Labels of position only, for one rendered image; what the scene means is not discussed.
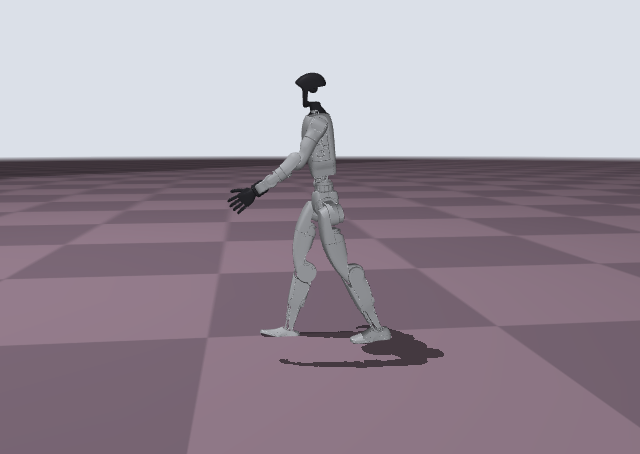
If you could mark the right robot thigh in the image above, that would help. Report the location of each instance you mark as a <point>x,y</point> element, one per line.
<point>303,238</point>

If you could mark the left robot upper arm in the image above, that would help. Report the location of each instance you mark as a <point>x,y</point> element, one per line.
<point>315,131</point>

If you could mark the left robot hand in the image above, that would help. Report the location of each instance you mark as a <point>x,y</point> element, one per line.
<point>246,197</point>

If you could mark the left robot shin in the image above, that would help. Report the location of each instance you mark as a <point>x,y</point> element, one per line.
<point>361,295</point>

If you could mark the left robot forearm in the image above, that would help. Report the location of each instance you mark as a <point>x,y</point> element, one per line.
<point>281,173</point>

